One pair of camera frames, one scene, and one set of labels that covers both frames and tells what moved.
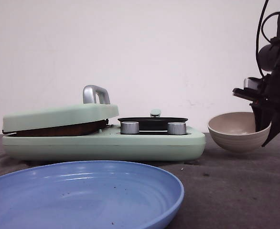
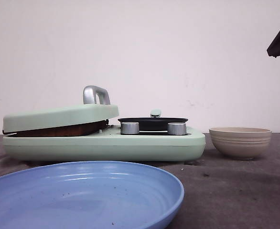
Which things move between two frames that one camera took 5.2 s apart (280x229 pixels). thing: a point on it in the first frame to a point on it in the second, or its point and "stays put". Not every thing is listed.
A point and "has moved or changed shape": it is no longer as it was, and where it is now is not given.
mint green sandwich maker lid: x=96 y=106 stays put
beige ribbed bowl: x=236 y=132 has moved or changed shape
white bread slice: x=91 y=129 stays put
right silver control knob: x=177 y=128 stays put
